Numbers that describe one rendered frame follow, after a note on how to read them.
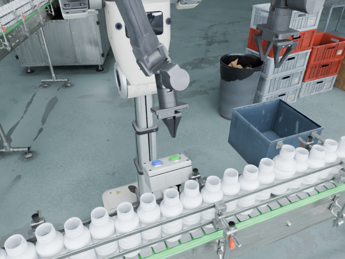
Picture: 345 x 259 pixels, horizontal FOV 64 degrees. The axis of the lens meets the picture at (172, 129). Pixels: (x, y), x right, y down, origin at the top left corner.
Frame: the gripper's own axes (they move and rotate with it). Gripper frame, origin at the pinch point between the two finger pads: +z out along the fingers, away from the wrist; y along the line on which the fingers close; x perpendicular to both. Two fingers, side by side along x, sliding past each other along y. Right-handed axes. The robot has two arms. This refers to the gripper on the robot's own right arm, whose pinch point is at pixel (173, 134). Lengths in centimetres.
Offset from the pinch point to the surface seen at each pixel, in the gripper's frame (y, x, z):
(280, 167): 24.3, -18.1, 11.5
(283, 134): 80, 44, 30
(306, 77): 242, 185, 29
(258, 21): 169, 176, -41
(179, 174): -0.9, -3.4, 11.8
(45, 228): -38.2, -14.8, 9.6
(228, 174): 9.4, -14.7, 10.6
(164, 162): -4.1, 0.1, 8.2
